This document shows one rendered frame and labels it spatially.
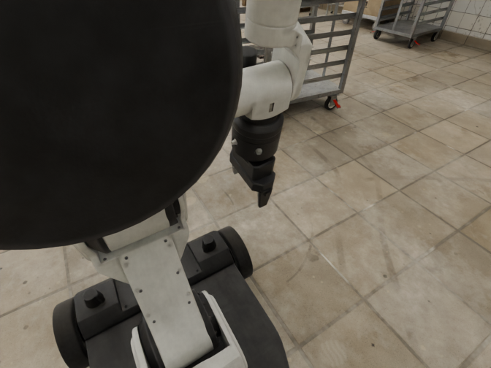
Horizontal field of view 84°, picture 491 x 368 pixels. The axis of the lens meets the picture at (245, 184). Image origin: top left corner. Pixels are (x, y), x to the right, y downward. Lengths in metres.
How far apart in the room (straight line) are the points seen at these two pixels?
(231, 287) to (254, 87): 0.64
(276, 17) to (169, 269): 0.48
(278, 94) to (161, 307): 0.47
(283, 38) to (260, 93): 0.08
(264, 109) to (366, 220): 1.03
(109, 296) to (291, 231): 0.74
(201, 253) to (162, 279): 0.33
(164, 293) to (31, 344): 0.68
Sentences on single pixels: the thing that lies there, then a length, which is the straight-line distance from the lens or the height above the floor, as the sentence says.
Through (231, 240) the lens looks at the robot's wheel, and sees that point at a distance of 0.95.
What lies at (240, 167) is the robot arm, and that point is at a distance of 0.56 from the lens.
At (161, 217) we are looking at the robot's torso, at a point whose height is 0.61.
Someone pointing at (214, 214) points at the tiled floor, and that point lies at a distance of 1.30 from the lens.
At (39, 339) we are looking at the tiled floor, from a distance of 1.22.
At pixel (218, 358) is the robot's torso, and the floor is 0.34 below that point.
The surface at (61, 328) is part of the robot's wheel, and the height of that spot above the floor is 0.20.
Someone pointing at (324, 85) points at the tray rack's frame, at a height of 0.15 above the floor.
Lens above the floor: 0.97
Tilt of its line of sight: 42 degrees down
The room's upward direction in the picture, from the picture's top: straight up
